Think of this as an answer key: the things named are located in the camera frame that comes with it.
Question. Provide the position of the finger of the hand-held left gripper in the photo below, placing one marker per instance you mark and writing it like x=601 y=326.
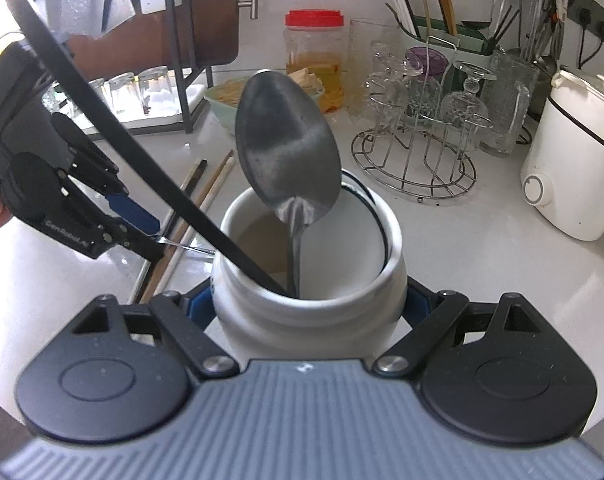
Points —
x=141 y=247
x=131 y=210

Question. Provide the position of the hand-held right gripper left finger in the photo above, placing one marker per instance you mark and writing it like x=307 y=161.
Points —
x=201 y=305

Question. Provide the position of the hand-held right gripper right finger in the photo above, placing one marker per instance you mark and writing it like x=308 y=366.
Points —
x=417 y=305

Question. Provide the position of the chopsticks and cutlery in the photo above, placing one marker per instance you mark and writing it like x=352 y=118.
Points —
x=167 y=275

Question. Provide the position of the wooden chopstick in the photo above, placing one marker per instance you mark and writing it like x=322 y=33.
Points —
x=151 y=285

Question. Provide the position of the metal fork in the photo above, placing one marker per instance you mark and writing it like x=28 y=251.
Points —
x=191 y=247

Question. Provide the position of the black chopstick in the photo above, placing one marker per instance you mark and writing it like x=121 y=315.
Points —
x=146 y=157
x=199 y=167

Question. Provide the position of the white ceramic jar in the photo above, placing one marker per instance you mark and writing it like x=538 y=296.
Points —
x=302 y=325

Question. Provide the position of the steel spoon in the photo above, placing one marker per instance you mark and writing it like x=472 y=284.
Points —
x=287 y=145

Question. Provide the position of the inverted drinking glass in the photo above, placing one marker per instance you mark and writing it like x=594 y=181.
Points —
x=159 y=92
x=106 y=87
x=126 y=97

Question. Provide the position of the white drip tray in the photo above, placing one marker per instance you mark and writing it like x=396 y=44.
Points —
x=156 y=122

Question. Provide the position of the textured clear cutting board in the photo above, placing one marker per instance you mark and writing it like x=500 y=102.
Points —
x=76 y=10

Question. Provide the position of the green plastic basket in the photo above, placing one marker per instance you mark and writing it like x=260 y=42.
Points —
x=219 y=110

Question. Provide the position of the black dish rack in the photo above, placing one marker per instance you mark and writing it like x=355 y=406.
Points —
x=177 y=60

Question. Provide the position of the crystal goblet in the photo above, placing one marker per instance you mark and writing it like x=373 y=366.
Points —
x=392 y=80
x=464 y=105

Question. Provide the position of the wooden cutting board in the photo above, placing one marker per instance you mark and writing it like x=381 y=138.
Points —
x=211 y=10

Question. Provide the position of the white electric pot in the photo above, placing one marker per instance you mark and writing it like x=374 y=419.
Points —
x=577 y=160

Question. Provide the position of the textured glass pitcher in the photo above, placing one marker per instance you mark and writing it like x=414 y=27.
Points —
x=507 y=105

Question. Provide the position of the red lid plastic jar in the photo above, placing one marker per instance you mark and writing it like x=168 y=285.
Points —
x=312 y=45

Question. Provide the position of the purple lid jar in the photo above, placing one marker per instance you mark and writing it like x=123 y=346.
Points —
x=427 y=60

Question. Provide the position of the clear glass tumbler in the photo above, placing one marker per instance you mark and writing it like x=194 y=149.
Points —
x=364 y=60

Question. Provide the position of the green utensil holder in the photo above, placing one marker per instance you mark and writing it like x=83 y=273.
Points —
x=474 y=42

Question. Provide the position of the set of assorted chopsticks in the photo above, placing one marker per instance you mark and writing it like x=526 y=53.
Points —
x=400 y=0

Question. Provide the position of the black wall socket strip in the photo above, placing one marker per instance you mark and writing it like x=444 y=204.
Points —
x=594 y=5

